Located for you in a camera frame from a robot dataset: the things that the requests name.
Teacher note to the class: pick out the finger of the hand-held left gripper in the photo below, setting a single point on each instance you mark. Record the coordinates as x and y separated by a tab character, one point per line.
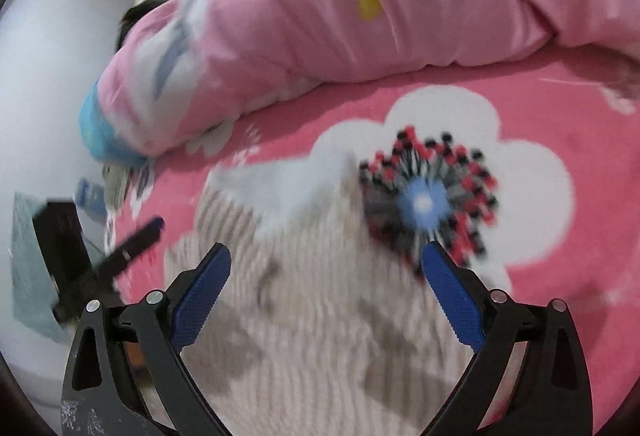
137	241

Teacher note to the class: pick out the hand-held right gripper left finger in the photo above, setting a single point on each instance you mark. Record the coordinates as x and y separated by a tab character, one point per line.
200	301

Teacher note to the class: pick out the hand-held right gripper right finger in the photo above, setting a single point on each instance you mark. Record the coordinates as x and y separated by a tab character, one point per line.
452	296

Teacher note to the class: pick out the beige checkered knit garment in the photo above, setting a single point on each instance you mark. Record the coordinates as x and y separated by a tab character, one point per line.
310	316

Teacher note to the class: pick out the teal cloth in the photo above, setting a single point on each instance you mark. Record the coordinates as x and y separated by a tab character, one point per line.
27	276

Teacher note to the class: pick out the blue white packet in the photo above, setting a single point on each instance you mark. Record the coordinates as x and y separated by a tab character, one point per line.
90	196

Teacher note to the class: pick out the pink floral blanket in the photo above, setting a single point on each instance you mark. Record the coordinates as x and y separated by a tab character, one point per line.
550	116

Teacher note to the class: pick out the pink printed quilt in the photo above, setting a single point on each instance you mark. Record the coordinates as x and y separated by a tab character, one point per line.
300	41

